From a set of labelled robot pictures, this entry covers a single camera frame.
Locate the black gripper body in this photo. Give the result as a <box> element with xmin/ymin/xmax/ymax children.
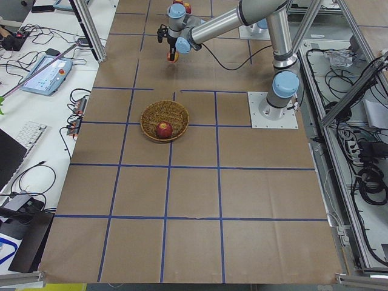
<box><xmin>167</xmin><ymin>30</ymin><xmax>177</xmax><ymax>54</ymax></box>

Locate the red yellow apple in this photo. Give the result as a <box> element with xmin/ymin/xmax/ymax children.
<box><xmin>167</xmin><ymin>52</ymin><xmax>179</xmax><ymax>63</ymax></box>

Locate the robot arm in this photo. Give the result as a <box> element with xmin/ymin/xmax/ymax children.
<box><xmin>158</xmin><ymin>1</ymin><xmax>300</xmax><ymax>121</ymax></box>

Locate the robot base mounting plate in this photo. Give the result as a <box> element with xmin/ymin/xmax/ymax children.
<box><xmin>247</xmin><ymin>92</ymin><xmax>298</xmax><ymax>130</ymax></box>

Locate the red apple on plate right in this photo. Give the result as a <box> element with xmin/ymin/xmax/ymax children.
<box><xmin>184</xmin><ymin>2</ymin><xmax>192</xmax><ymax>14</ymax></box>

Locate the woven wicker basket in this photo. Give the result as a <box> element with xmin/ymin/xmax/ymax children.
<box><xmin>140</xmin><ymin>100</ymin><xmax>189</xmax><ymax>143</ymax></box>

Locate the dark red apple in basket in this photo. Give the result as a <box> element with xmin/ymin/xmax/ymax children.
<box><xmin>156</xmin><ymin>121</ymin><xmax>173</xmax><ymax>139</ymax></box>

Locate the teach pendant tablet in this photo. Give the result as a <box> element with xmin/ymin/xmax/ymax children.
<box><xmin>21</xmin><ymin>58</ymin><xmax>73</xmax><ymax>96</ymax></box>

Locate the white keyboard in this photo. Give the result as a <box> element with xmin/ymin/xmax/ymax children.
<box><xmin>16</xmin><ymin>121</ymin><xmax>47</xmax><ymax>153</ymax></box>

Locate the black laptop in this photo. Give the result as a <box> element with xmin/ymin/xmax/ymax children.
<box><xmin>0</xmin><ymin>130</ymin><xmax>27</xmax><ymax>190</ymax></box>

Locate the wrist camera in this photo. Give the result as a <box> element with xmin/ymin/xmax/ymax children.
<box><xmin>157</xmin><ymin>24</ymin><xmax>168</xmax><ymax>43</ymax></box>

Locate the black braided cable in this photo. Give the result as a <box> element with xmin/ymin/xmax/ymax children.
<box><xmin>199</xmin><ymin>42</ymin><xmax>273</xmax><ymax>71</ymax></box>

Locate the aluminium frame post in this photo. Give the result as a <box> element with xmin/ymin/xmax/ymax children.
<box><xmin>69</xmin><ymin>0</ymin><xmax>107</xmax><ymax>63</ymax></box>

